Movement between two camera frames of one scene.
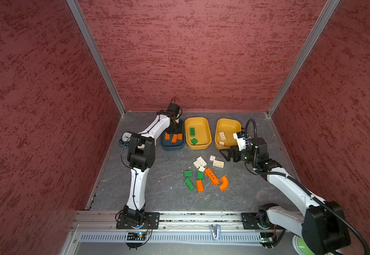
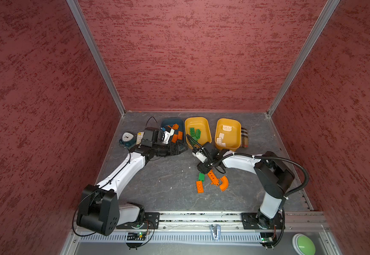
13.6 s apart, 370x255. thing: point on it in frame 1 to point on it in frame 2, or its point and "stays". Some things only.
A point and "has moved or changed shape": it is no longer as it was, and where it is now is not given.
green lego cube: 200,175 stays
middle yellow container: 198,133 stays
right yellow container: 225,129 stays
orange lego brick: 174,138 stays
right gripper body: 246,155 to 207,166
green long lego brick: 189,184 to 198,134
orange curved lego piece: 224,185 stays
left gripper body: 176,127 to 165,150
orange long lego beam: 209,172 stays
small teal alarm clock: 125,139 stays
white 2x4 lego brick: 201,161 has moved or changed shape
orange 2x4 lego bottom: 200,186 stays
